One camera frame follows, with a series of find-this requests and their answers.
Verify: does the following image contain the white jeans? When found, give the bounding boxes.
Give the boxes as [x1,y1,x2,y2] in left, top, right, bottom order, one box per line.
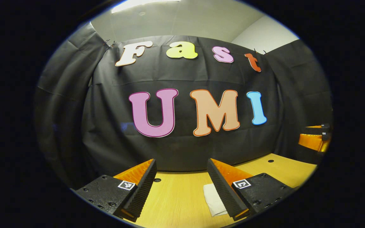
[203,183,229,217]

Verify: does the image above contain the black backdrop cloth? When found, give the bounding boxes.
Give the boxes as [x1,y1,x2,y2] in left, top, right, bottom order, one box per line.
[34,22,333,190]

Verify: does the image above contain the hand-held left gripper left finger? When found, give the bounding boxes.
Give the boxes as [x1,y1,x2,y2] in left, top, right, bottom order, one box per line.
[75,158,157,222]

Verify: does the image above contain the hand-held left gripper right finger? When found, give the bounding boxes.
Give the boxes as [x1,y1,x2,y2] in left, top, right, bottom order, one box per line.
[207,158,295,221]

